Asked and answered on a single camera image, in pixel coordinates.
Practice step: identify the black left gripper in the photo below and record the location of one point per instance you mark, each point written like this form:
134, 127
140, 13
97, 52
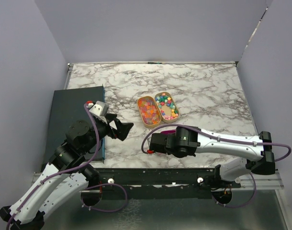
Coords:
123, 128

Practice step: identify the purple plastic scoop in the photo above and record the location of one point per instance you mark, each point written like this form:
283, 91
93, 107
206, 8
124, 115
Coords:
168, 132

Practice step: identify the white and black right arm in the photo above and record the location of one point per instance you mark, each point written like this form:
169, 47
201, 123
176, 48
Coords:
253, 154

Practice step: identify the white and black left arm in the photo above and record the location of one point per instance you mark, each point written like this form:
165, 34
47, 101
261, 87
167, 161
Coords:
66, 173

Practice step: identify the beige tray translucent star candies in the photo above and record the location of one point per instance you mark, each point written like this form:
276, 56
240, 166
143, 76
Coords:
149, 112

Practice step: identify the beige tray opaque star candies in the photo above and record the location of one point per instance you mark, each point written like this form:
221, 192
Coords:
167, 107

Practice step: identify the dark box with blue edge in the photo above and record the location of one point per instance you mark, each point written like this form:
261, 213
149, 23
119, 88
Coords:
67, 108

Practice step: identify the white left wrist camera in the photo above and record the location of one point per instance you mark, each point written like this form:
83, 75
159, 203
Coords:
99, 110

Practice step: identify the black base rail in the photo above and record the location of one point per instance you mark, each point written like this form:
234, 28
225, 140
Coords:
166, 183

